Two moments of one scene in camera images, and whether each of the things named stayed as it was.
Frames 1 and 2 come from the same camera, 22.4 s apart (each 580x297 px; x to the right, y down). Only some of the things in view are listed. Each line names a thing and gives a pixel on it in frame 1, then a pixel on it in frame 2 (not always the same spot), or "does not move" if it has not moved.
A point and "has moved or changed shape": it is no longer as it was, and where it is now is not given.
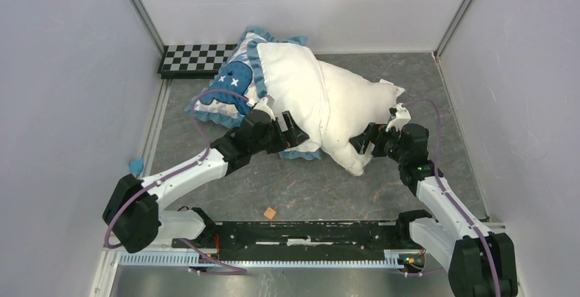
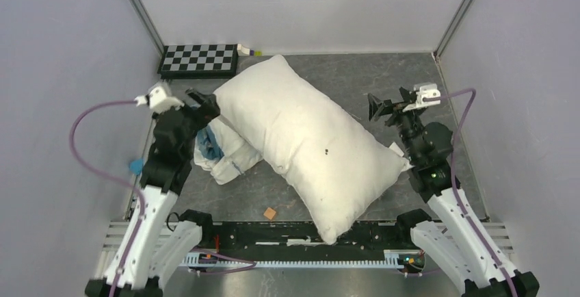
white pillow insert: [332, 106] has moved or changed shape
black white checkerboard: [193, 61] does not move
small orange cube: [269, 213] does not move
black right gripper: [360, 141] to [377, 107]
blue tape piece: [137, 166] does not move
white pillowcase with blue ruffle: [240, 81] has moved or changed shape
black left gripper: [291, 137] to [208, 109]
